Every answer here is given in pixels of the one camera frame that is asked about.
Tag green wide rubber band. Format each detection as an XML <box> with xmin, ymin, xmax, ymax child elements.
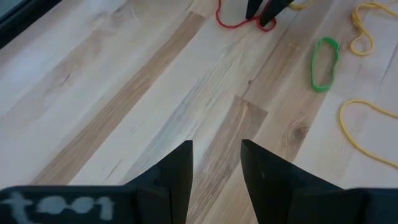
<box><xmin>311</xmin><ymin>37</ymin><xmax>341</xmax><ymax>93</ymax></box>

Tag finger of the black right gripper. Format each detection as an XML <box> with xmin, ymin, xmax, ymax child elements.
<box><xmin>245</xmin><ymin>0</ymin><xmax>264</xmax><ymax>20</ymax></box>
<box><xmin>259</xmin><ymin>0</ymin><xmax>295</xmax><ymax>27</ymax></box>

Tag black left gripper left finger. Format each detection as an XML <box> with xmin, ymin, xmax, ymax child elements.
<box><xmin>124</xmin><ymin>139</ymin><xmax>193</xmax><ymax>224</ymax></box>

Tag black aluminium table frame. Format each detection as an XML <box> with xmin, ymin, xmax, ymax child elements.
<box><xmin>0</xmin><ymin>0</ymin><xmax>63</xmax><ymax>50</ymax></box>

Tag red rubber band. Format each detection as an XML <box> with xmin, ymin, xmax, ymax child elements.
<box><xmin>215</xmin><ymin>0</ymin><xmax>277</xmax><ymax>33</ymax></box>

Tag yellow rubber band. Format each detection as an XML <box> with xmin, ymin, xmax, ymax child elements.
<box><xmin>339</xmin><ymin>99</ymin><xmax>398</xmax><ymax>170</ymax></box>
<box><xmin>288</xmin><ymin>0</ymin><xmax>313</xmax><ymax>10</ymax></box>
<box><xmin>349</xmin><ymin>1</ymin><xmax>398</xmax><ymax>57</ymax></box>

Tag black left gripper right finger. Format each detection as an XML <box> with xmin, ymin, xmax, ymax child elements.
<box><xmin>241</xmin><ymin>139</ymin><xmax>352</xmax><ymax>224</ymax></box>

